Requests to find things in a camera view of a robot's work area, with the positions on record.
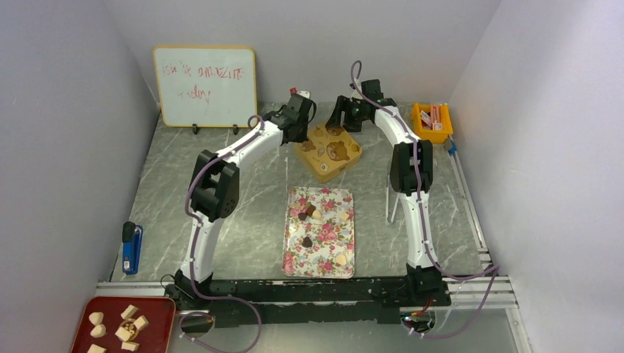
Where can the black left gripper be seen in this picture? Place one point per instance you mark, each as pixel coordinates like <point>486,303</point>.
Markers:
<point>303,137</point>

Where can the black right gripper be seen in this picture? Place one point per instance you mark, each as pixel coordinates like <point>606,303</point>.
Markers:
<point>342,115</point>

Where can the silver tin lid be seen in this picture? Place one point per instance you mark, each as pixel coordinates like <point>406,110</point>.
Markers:
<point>328,149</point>

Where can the gold chocolate tin box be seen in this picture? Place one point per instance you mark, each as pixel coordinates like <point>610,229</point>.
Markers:
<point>331,173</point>

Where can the metal tongs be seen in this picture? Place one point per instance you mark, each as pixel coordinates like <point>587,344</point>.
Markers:
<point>392,202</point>

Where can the floral rectangular tray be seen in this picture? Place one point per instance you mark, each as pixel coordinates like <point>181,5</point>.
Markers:
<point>330,236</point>

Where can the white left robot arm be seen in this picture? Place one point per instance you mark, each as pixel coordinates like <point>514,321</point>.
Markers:
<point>214,191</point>

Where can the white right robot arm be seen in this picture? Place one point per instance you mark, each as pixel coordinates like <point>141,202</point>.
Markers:
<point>410,173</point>

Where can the dark chocolate lower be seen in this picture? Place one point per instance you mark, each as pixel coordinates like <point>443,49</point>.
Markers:
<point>307,242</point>

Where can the white heart chocolate bottom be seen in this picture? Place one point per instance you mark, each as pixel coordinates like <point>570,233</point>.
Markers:
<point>341,259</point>

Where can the orange parts bin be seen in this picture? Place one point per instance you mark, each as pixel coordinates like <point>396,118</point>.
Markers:
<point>432,122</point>

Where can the whiteboard with red writing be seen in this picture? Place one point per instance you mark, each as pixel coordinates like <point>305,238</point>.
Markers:
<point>206,86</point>

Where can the blue black stapler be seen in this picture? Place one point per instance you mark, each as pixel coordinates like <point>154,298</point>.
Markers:
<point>132,235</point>

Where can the red tray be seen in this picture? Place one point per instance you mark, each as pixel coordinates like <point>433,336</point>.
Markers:
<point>125,324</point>

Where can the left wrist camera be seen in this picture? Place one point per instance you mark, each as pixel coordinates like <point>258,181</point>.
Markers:
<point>303,93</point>

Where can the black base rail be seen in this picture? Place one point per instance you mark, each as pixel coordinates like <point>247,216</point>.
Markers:
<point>238,302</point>

